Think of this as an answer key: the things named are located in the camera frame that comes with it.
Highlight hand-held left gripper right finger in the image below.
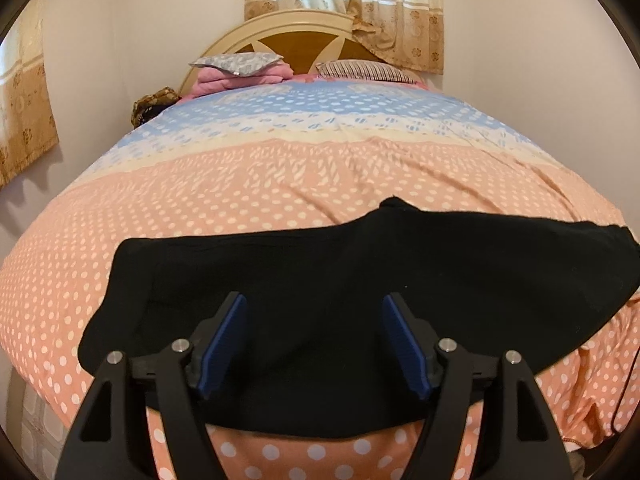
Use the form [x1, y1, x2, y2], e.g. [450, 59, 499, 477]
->
[382, 292, 573, 480]

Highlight beige floral curtain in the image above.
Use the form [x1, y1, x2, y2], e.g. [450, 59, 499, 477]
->
[0, 0, 61, 188]
[244, 0, 445, 76]

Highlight brown patterned bag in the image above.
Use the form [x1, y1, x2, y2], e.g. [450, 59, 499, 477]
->
[131, 87, 180, 128]

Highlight polka dot bed cover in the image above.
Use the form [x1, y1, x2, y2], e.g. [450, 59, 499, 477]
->
[0, 74, 640, 480]

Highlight striped pillow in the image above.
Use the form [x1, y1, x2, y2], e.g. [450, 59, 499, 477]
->
[315, 59, 423, 84]

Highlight pink folded blanket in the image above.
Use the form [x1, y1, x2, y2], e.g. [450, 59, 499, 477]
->
[192, 62, 296, 97]

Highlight black pants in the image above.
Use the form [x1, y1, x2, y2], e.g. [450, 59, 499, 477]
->
[77, 196, 640, 437]

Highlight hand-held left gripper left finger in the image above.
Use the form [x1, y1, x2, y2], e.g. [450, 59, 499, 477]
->
[55, 291, 249, 480]

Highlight cream wooden headboard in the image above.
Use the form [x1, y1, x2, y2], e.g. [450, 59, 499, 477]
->
[179, 8, 381, 96]

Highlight grey patterned pillow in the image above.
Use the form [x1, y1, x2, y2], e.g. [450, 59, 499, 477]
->
[189, 51, 287, 80]

